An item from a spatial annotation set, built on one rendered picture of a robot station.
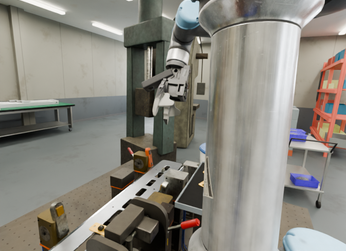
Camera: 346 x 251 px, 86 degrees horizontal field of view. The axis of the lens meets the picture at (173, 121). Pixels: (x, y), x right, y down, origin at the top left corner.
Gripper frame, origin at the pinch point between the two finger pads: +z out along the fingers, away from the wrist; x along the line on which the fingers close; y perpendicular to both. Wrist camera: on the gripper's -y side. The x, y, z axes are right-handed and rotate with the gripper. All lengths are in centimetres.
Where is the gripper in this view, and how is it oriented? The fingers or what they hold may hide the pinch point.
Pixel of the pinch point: (158, 121)
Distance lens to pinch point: 62.1
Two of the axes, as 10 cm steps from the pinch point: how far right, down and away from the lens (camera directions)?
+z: -1.9, 9.7, -1.4
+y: 9.6, 1.6, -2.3
